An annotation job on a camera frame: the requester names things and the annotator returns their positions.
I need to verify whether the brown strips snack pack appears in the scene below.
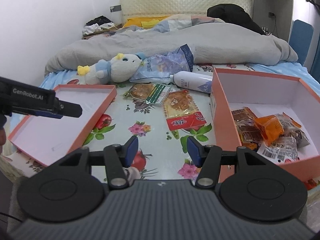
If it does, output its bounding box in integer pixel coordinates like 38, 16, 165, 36
231, 107, 263, 151

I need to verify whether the red clear tofu snack pack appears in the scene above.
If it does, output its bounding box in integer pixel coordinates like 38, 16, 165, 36
163, 89, 206, 131

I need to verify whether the orange snack packet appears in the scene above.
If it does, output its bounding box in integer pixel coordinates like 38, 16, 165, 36
254, 112, 302, 146

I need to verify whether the grey dark snack packet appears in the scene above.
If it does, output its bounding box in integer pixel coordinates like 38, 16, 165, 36
283, 120, 310, 148

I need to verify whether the person left hand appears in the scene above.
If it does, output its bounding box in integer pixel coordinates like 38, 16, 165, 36
0, 128, 7, 153

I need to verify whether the pink box lid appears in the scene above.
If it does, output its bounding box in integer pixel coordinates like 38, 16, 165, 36
7, 85, 117, 166

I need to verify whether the green label snack pack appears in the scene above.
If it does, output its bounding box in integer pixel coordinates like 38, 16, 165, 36
123, 83, 171, 105

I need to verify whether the white bottle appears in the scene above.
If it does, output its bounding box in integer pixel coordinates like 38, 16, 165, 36
170, 71, 213, 94

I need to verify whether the pink deep box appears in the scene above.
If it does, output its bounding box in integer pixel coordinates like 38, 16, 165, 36
210, 68, 319, 181

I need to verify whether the white blue plush toy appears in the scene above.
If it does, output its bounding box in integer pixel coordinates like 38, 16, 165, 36
77, 53, 146, 85

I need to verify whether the lavender nut snack bag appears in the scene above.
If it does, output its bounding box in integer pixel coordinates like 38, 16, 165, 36
129, 44, 194, 84

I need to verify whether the cardboard box with clothes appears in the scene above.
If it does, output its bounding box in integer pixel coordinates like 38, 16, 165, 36
82, 15, 123, 40

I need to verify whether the grey duvet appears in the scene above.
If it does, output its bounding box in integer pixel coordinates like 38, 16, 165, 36
44, 23, 298, 75

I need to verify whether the yellow pillow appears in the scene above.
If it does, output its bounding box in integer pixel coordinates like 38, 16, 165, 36
123, 16, 169, 29

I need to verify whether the blue curtain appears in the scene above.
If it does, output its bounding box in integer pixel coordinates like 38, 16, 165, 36
310, 40, 320, 82

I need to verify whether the patterned quilt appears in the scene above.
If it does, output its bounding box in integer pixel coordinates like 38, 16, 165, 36
107, 14, 225, 36

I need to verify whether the black clothing pile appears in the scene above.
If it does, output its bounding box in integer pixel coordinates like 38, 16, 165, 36
207, 4, 265, 35

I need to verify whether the blue chair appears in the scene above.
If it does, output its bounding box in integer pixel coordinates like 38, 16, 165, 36
289, 20, 314, 65

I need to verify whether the cream quilted headboard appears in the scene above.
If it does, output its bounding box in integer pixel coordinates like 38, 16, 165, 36
120, 0, 253, 23

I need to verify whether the grey wardrobe cabinet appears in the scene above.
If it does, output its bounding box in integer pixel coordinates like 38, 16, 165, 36
252, 0, 313, 42

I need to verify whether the wall socket plate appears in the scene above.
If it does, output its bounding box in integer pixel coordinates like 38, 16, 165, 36
110, 5, 121, 12

